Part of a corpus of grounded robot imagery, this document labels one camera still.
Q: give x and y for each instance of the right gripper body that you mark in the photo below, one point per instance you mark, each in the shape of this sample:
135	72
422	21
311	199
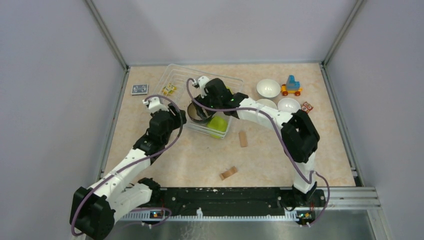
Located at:
206	99

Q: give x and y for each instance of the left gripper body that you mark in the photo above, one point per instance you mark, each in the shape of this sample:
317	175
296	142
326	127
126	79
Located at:
175	121

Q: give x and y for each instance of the teal ceramic bowl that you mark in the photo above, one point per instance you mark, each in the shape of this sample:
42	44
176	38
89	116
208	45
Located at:
198	115

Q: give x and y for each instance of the square lime green bowl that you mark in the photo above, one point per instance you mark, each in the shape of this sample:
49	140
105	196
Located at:
218	127

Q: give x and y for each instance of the white wire dish rack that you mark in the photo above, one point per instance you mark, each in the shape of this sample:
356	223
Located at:
178	75

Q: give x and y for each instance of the beige ceramic bowl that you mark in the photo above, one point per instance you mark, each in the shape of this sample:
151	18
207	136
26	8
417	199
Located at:
267	102

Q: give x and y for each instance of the white bowl with blue rim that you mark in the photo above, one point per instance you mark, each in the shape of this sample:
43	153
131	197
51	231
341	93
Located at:
268	88

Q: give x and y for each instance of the white ceramic bowl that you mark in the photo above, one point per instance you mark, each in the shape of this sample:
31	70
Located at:
289	105

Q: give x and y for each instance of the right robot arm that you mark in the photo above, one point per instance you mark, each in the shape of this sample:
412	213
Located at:
295	131

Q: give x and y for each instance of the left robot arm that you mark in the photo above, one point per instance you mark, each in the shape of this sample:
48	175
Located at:
96	209

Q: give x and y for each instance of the yellow owl toy block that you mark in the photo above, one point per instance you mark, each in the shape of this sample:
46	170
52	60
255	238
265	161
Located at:
169	89

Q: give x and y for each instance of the playing card deck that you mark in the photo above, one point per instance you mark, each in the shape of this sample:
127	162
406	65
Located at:
139	89

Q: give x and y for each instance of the light wooden block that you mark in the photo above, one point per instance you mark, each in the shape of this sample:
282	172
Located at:
243	139

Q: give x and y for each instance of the wooden arch block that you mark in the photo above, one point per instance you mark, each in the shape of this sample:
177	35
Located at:
228	173

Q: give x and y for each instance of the blue toy block vehicle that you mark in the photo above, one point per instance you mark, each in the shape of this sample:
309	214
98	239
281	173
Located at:
291	86

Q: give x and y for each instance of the red owl toy block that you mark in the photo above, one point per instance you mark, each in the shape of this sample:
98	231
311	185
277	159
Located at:
306	107

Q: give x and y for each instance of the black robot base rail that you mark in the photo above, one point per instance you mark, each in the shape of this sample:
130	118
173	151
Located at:
234	201

